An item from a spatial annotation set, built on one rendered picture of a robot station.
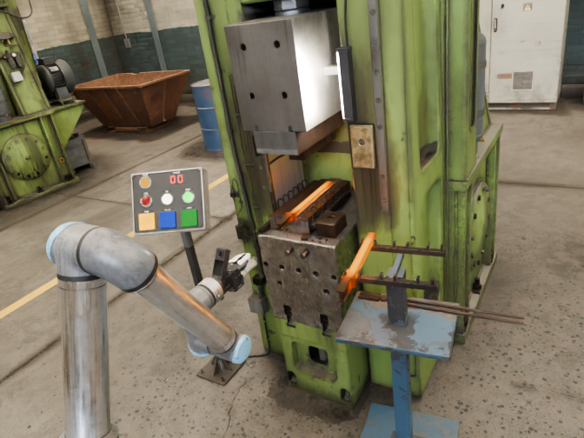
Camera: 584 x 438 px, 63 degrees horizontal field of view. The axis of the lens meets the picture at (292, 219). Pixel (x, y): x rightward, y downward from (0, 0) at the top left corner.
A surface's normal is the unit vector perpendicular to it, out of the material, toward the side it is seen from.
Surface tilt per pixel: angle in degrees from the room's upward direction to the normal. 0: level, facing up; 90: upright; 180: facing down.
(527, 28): 90
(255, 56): 90
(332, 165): 90
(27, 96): 79
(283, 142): 90
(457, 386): 0
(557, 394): 0
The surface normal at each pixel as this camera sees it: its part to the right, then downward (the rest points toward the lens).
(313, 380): -0.51, 0.44
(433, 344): -0.14, -0.89
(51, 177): 0.78, 0.17
